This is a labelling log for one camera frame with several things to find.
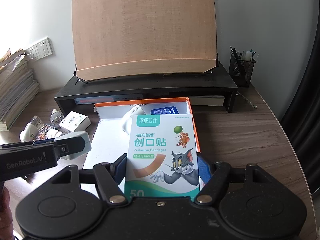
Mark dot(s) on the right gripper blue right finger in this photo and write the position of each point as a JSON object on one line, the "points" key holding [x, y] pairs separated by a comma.
{"points": [[205, 168]]}

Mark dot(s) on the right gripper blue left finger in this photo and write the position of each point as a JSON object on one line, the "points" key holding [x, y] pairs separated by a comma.
{"points": [[118, 168]]}

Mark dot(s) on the playing cards box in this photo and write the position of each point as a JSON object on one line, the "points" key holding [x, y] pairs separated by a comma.
{"points": [[43, 133]]}

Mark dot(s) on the teal adhesive bandage box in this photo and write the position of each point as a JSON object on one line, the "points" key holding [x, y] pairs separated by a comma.
{"points": [[162, 160]]}

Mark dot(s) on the blue dental floss box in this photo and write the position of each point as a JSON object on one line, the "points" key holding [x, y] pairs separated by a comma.
{"points": [[164, 110]]}

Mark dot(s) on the white USB charger cube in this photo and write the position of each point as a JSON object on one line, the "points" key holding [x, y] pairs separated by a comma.
{"points": [[73, 145]]}

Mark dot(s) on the small white plug device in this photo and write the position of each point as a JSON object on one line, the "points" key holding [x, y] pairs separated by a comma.
{"points": [[127, 118]]}

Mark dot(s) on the left hand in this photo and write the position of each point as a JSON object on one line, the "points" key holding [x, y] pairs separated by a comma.
{"points": [[6, 226]]}

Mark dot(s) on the white mosquito repellent plug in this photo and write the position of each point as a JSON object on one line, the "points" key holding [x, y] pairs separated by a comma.
{"points": [[31, 130]]}

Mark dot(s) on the orange white cardboard box lid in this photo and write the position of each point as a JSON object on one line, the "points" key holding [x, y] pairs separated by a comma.
{"points": [[110, 141]]}

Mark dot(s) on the clear liquid refill bottle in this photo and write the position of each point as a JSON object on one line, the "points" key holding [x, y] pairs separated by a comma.
{"points": [[56, 117]]}

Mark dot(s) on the white medicine box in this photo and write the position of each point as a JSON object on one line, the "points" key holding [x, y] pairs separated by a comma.
{"points": [[75, 122]]}

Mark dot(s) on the stack of books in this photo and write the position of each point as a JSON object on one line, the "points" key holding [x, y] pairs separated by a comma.
{"points": [[18, 86]]}

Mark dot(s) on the black monitor riser stand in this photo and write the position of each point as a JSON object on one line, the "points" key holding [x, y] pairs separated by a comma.
{"points": [[215, 82]]}

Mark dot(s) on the black mesh pen holder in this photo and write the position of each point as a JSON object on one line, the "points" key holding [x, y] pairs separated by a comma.
{"points": [[241, 67]]}

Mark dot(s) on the wooden book stand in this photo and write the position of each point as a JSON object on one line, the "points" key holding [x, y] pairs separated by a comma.
{"points": [[114, 38]]}

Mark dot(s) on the white wall socket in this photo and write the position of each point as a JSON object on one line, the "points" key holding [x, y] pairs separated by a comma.
{"points": [[32, 53], [44, 48]]}

